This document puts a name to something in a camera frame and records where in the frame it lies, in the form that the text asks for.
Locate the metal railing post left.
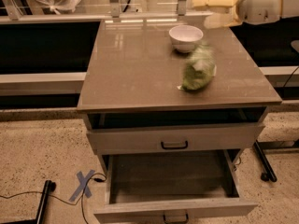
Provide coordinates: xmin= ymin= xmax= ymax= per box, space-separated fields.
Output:
xmin=2 ymin=0 xmax=22 ymax=21

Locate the black top drawer handle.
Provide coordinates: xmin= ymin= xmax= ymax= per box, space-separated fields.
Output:
xmin=161 ymin=141 xmax=189 ymax=150

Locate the grey drawer cabinet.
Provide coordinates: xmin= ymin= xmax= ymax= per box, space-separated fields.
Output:
xmin=76 ymin=14 xmax=283 ymax=224

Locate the black floor cable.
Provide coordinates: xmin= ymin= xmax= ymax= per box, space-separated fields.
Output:
xmin=0 ymin=173 xmax=107 ymax=224

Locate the black drawer handle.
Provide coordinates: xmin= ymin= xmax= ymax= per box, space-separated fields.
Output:
xmin=161 ymin=141 xmax=189 ymax=150
xmin=163 ymin=214 xmax=189 ymax=224

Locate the black stand leg right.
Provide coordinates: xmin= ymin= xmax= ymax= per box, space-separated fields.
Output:
xmin=253 ymin=141 xmax=278 ymax=182

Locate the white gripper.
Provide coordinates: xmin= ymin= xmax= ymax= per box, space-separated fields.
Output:
xmin=192 ymin=0 xmax=282 ymax=29

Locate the open grey middle drawer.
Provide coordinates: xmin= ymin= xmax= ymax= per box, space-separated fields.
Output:
xmin=94 ymin=150 xmax=257 ymax=224

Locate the grey top drawer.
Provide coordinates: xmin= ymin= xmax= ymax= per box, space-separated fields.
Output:
xmin=87 ymin=123 xmax=264 ymax=155

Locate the black middle drawer handle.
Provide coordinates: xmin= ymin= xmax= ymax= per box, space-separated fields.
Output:
xmin=163 ymin=214 xmax=189 ymax=224

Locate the metal railing post centre-left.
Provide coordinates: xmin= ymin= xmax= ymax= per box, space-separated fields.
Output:
xmin=109 ymin=0 xmax=121 ymax=18

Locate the black stand leg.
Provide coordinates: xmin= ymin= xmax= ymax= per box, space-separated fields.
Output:
xmin=253 ymin=141 xmax=278 ymax=182
xmin=5 ymin=180 xmax=56 ymax=224

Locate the white ceramic bowl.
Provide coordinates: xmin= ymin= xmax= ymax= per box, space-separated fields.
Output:
xmin=169 ymin=25 xmax=204 ymax=53

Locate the blue tape cross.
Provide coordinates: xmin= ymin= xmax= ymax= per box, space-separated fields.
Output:
xmin=69 ymin=170 xmax=95 ymax=202

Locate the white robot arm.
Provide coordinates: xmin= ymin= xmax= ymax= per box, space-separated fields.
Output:
xmin=192 ymin=0 xmax=299 ymax=28

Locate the green jalapeno chip bag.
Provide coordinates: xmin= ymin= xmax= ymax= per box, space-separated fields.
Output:
xmin=178 ymin=42 xmax=217 ymax=91

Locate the black stand leg left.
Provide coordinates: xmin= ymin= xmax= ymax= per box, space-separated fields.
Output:
xmin=5 ymin=180 xmax=56 ymax=224

